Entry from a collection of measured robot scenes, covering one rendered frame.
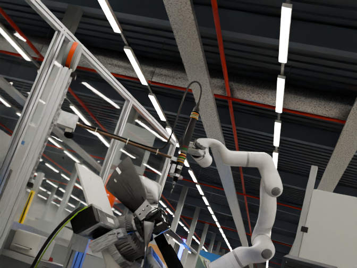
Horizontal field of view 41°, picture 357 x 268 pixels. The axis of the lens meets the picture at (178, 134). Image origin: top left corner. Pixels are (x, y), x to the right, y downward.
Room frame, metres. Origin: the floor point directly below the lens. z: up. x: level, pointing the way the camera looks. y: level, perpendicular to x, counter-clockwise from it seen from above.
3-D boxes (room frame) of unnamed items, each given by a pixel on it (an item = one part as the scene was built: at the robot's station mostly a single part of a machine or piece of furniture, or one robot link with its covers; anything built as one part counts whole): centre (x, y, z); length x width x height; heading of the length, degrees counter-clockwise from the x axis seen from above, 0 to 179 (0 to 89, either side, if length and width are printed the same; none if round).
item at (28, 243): (2.57, 0.55, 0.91); 0.17 x 0.16 x 0.11; 63
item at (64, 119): (2.39, 0.57, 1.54); 0.10 x 0.07 x 0.08; 98
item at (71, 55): (2.38, 0.66, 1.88); 0.17 x 0.15 x 0.16; 153
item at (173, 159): (2.48, -0.04, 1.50); 0.09 x 0.07 x 0.10; 98
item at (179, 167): (2.48, -0.05, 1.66); 0.04 x 0.04 x 0.46
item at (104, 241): (2.20, 0.16, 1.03); 0.15 x 0.10 x 0.14; 63
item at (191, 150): (2.60, -0.11, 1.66); 0.11 x 0.10 x 0.07; 153
